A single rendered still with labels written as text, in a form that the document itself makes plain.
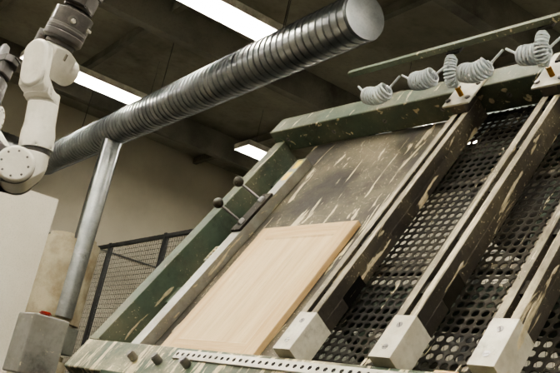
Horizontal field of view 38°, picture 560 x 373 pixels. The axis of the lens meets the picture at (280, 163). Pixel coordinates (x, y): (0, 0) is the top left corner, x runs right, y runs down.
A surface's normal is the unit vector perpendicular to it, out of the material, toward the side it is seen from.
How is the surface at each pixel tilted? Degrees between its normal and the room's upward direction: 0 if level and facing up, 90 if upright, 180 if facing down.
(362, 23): 90
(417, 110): 148
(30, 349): 90
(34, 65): 94
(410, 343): 90
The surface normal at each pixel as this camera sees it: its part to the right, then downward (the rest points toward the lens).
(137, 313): 0.65, -0.11
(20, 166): 0.27, -0.26
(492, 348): -0.51, -0.79
